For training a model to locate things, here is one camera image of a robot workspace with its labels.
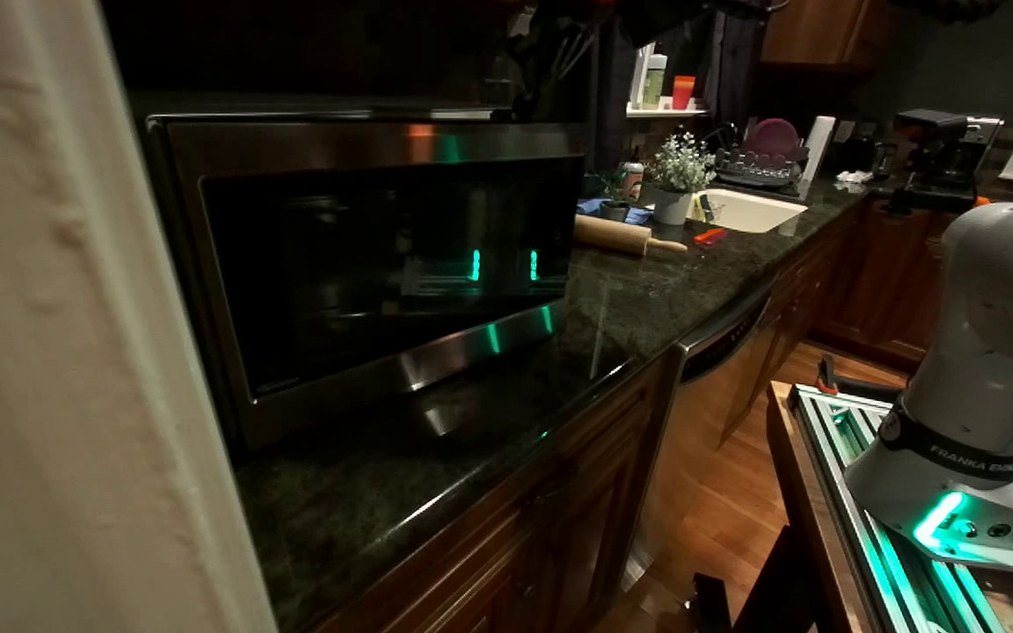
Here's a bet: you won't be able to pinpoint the glass jar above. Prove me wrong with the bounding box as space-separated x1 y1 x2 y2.
613 157 651 206

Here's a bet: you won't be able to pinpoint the dish rack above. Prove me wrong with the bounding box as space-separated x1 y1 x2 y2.
714 152 804 194

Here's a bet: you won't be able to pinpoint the white cutting board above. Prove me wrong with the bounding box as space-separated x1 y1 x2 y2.
796 112 839 202

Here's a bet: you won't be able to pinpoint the wooden wall cabinet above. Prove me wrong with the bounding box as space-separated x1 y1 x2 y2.
757 0 915 76

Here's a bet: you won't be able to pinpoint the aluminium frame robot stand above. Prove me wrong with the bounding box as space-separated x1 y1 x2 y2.
763 377 1013 633

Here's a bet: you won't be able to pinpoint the potted plant in white pot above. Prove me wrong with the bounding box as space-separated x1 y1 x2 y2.
648 129 722 228

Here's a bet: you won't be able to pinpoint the black coffee machine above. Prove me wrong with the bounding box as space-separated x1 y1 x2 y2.
880 107 1009 216

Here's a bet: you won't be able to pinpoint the stainless steel microwave body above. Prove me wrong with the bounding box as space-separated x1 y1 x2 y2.
132 91 556 451

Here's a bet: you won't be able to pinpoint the dishwasher with steel handle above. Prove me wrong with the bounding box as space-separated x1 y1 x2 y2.
639 285 779 567

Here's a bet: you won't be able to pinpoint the wooden rolling pin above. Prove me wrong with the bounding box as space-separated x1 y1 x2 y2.
573 212 691 264

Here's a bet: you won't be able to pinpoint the orange cup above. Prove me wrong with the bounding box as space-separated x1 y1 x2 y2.
669 69 700 112

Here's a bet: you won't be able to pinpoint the wooden corner base cabinets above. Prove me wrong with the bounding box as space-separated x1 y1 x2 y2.
763 194 956 369

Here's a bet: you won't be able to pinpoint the white crumpled cloth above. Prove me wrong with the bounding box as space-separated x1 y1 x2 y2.
828 168 880 198

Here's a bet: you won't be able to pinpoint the wooden base cabinet with knob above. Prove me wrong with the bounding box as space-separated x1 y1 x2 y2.
304 345 684 633

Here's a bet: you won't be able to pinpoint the purple plate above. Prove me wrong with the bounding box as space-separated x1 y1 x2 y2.
743 112 804 168

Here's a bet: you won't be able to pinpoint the white wall shelf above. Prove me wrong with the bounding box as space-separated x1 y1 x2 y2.
622 102 711 123

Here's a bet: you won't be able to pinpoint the blue cloth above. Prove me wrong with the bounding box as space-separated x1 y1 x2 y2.
576 194 658 228

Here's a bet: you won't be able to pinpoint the white kitchen sink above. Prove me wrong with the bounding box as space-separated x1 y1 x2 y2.
684 186 811 240

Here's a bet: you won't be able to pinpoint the stainless steel microwave oven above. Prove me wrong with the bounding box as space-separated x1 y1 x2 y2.
147 116 589 458

